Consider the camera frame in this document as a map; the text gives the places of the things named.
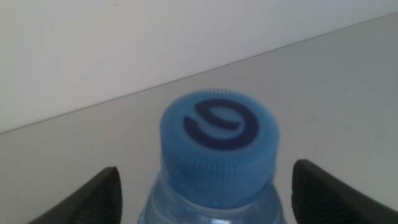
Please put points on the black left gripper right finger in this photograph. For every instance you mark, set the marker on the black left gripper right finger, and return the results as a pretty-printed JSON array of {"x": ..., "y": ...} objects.
[{"x": 320, "y": 202}]

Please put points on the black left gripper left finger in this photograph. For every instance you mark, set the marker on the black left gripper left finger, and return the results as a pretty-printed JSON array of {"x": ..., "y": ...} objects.
[{"x": 99, "y": 202}]

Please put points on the clear water bottle blue cap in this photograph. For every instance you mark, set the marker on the clear water bottle blue cap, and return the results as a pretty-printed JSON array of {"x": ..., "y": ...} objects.
[{"x": 217, "y": 155}]

